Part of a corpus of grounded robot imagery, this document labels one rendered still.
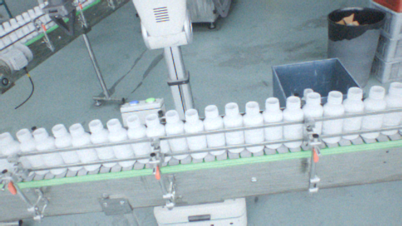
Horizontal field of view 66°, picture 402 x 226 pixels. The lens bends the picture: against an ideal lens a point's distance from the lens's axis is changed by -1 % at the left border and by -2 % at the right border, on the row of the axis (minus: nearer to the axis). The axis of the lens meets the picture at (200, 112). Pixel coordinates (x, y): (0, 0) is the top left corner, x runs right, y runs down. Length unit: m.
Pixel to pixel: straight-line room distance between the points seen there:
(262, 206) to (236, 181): 1.08
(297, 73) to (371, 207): 1.01
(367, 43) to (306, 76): 1.38
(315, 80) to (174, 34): 0.73
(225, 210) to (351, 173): 0.87
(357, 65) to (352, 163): 1.99
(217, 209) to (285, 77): 0.80
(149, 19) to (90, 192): 0.74
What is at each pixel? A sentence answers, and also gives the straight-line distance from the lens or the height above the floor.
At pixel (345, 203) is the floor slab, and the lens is 2.20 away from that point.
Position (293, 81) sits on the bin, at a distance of 1.63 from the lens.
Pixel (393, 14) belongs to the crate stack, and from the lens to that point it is 3.08.
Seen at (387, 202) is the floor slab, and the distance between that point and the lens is 2.27.
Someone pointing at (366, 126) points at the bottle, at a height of 1.05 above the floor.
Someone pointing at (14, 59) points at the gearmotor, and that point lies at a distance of 2.26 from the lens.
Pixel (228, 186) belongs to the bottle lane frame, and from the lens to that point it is 1.07.
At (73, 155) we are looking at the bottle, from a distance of 1.09.
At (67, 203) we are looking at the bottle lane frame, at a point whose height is 0.89.
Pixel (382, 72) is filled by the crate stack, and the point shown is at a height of 0.11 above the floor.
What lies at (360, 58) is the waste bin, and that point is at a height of 0.33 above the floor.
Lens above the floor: 1.70
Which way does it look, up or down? 35 degrees down
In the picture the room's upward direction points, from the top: 10 degrees counter-clockwise
